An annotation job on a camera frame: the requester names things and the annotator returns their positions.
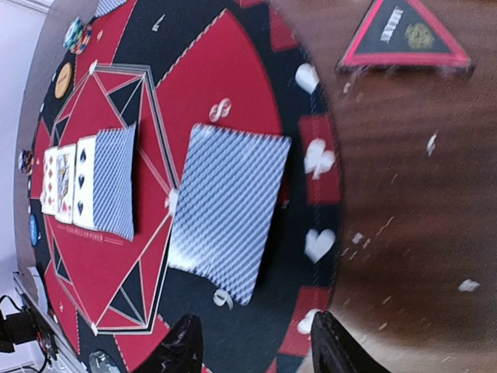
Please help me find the black red triangular token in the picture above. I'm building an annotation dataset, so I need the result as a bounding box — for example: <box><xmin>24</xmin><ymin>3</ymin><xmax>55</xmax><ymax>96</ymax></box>
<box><xmin>335</xmin><ymin>1</ymin><xmax>474</xmax><ymax>75</ymax></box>

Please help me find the blue small blind button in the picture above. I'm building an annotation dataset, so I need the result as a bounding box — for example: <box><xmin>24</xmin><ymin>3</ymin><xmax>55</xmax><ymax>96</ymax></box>
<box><xmin>30</xmin><ymin>214</ymin><xmax>41</xmax><ymax>247</ymax></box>

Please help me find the round red black poker mat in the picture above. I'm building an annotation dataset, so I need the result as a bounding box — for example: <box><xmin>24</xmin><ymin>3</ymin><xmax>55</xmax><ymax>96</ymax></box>
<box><xmin>28</xmin><ymin>1</ymin><xmax>341</xmax><ymax>372</ymax></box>

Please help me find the ten of diamonds card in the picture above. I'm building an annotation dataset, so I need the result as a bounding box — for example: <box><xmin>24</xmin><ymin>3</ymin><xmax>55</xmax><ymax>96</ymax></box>
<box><xmin>40</xmin><ymin>147</ymin><xmax>57</xmax><ymax>215</ymax></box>

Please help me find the poker chip stack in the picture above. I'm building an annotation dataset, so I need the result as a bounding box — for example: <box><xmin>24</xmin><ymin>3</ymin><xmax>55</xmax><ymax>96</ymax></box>
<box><xmin>18</xmin><ymin>149</ymin><xmax>33</xmax><ymax>176</ymax></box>
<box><xmin>63</xmin><ymin>18</ymin><xmax>92</xmax><ymax>54</ymax></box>

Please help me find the queen of hearts card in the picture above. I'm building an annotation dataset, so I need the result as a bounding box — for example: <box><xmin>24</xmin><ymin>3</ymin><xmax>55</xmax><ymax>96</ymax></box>
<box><xmin>55</xmin><ymin>144</ymin><xmax>76</xmax><ymax>224</ymax></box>

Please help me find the face-down community card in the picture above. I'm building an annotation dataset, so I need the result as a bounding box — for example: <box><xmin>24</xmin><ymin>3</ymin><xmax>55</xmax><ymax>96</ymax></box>
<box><xmin>92</xmin><ymin>124</ymin><xmax>137</xmax><ymax>242</ymax></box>
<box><xmin>168</xmin><ymin>124</ymin><xmax>292</xmax><ymax>305</ymax></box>

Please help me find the three of spades card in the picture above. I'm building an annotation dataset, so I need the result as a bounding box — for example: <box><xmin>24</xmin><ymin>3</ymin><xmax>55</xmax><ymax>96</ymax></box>
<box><xmin>73</xmin><ymin>135</ymin><xmax>96</xmax><ymax>230</ymax></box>

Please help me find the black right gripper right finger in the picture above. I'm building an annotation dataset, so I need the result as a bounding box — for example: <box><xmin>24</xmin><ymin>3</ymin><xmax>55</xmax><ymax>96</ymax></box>
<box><xmin>311</xmin><ymin>311</ymin><xmax>384</xmax><ymax>373</ymax></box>

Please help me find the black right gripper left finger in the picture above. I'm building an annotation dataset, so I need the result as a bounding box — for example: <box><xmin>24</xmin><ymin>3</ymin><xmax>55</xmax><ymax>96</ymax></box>
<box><xmin>135</xmin><ymin>314</ymin><xmax>203</xmax><ymax>373</ymax></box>

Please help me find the dealt blue playing card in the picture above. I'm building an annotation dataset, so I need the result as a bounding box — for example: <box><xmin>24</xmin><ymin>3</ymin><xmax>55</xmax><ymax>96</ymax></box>
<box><xmin>94</xmin><ymin>0</ymin><xmax>127</xmax><ymax>17</ymax></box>

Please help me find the clear round dealer button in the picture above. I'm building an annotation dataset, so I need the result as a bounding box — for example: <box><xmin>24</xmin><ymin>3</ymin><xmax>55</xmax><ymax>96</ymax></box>
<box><xmin>89</xmin><ymin>350</ymin><xmax>120</xmax><ymax>373</ymax></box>

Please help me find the orange big blind button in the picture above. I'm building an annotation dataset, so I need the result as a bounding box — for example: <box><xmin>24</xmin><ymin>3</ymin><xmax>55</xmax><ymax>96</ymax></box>
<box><xmin>54</xmin><ymin>62</ymin><xmax>73</xmax><ymax>99</ymax></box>

